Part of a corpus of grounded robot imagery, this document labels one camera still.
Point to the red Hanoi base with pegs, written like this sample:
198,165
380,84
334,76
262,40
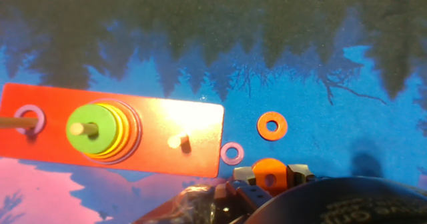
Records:
187,117

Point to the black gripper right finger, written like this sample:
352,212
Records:
298,174

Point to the printed landscape cloth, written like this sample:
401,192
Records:
300,67

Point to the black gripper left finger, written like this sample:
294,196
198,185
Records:
243,197

